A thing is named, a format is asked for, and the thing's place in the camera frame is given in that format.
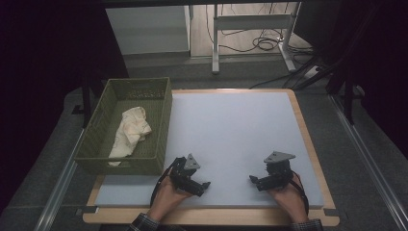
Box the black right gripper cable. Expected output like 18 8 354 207
290 171 311 217

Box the green plastic basket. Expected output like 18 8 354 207
74 76 173 177

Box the silver metal rail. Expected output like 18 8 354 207
328 93 408 231
33 128 87 231

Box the white metal desk frame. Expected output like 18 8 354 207
211 2 302 75

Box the white power strip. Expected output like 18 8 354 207
302 64 322 80

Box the cream cloth towel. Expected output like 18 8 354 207
107 106 153 167

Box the black tape strip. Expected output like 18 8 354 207
76 206 99 216
322 207 341 218

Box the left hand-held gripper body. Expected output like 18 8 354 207
168 153 202 193

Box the tangle of black floor cables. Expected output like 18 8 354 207
205 2 315 55

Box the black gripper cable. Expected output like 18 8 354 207
290 171 311 217
149 157 181 208

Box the person's right hand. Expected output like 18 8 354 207
267 172 310 224

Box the white cabinet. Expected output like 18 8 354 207
105 5 191 56

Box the white foam mat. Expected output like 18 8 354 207
94 91 325 208

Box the black metal stand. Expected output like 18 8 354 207
343 78 366 126
72 75 97 129

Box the dark curtain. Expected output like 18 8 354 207
293 0 408 158
0 0 129 213

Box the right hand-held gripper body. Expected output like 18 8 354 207
263 150 296 187

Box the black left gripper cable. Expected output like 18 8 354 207
149 157 181 208

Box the person's left hand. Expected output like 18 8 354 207
147 175 194 223

